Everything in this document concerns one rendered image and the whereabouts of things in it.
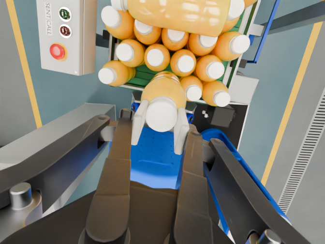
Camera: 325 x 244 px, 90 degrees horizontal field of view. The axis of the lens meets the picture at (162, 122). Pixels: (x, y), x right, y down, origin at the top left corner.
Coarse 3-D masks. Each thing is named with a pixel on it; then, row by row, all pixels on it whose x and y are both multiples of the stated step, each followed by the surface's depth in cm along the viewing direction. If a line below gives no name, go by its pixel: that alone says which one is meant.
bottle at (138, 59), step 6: (126, 42) 41; (132, 42) 42; (138, 42) 44; (132, 48) 40; (138, 48) 42; (144, 48) 48; (138, 54) 42; (120, 60) 43; (132, 60) 42; (138, 60) 44; (132, 66) 45
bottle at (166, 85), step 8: (160, 72) 37; (168, 72) 36; (152, 80) 26; (160, 80) 24; (168, 80) 24; (176, 80) 27; (152, 88) 23; (160, 88) 22; (168, 88) 22; (176, 88) 23; (144, 96) 23; (152, 96) 22; (160, 96) 21; (168, 96) 22; (176, 96) 22; (184, 96) 24; (176, 104) 22; (184, 104) 24
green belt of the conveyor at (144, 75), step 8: (240, 16) 54; (224, 32) 56; (120, 40) 58; (184, 48) 58; (144, 64) 60; (168, 64) 60; (224, 64) 59; (136, 72) 61; (144, 72) 61; (152, 72) 61; (224, 72) 60; (136, 80) 63; (144, 80) 62; (128, 88) 65
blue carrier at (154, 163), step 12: (144, 132) 58; (156, 132) 59; (168, 132) 62; (144, 144) 50; (156, 144) 51; (168, 144) 53; (132, 156) 43; (144, 156) 44; (156, 156) 45; (168, 156) 46; (180, 156) 47; (132, 168) 39; (144, 168) 39; (156, 168) 40; (168, 168) 42; (132, 180) 39; (144, 180) 38; (156, 180) 38; (168, 180) 38
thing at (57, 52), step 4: (56, 44) 39; (52, 48) 40; (56, 48) 40; (60, 48) 40; (52, 52) 40; (56, 52) 40; (60, 52) 40; (64, 52) 40; (52, 56) 40; (56, 56) 40; (60, 56) 40
